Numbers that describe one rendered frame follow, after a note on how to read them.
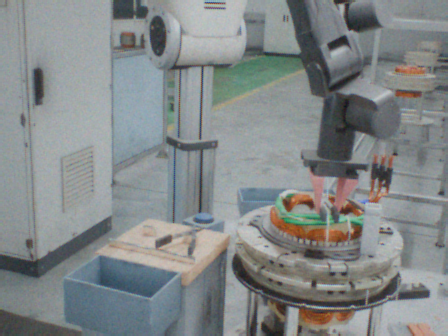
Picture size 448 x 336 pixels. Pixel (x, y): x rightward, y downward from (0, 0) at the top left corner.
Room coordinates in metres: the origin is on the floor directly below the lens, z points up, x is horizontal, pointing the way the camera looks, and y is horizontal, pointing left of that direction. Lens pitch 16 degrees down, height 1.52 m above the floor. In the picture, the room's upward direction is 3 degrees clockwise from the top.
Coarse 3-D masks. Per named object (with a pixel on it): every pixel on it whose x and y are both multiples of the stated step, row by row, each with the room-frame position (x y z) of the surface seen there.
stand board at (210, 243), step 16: (144, 224) 1.14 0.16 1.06; (160, 224) 1.15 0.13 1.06; (176, 224) 1.15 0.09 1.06; (128, 240) 1.06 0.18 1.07; (144, 240) 1.06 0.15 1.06; (176, 240) 1.07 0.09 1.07; (208, 240) 1.07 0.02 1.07; (224, 240) 1.08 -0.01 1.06; (112, 256) 0.98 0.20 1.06; (128, 256) 0.98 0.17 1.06; (144, 256) 0.99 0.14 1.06; (208, 256) 1.01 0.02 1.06; (192, 272) 0.94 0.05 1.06
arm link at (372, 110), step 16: (320, 64) 0.88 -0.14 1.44; (320, 80) 0.88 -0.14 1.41; (352, 80) 0.91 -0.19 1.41; (368, 80) 0.89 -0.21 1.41; (320, 96) 0.89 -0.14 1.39; (352, 96) 0.87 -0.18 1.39; (368, 96) 0.84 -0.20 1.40; (384, 96) 0.84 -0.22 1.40; (352, 112) 0.86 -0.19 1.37; (368, 112) 0.84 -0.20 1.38; (384, 112) 0.84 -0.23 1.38; (400, 112) 0.86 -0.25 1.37; (352, 128) 0.88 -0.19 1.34; (368, 128) 0.84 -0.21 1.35; (384, 128) 0.84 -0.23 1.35
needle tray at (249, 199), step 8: (240, 192) 1.38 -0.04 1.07; (248, 192) 1.42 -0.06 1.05; (256, 192) 1.42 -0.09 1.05; (264, 192) 1.43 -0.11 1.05; (272, 192) 1.43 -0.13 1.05; (280, 192) 1.43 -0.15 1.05; (328, 192) 1.44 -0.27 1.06; (240, 200) 1.34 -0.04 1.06; (248, 200) 1.42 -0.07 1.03; (256, 200) 1.43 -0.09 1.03; (264, 200) 1.43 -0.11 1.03; (272, 200) 1.43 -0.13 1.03; (240, 208) 1.34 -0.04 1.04; (248, 208) 1.32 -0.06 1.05; (256, 208) 1.32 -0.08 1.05; (264, 304) 1.34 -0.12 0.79
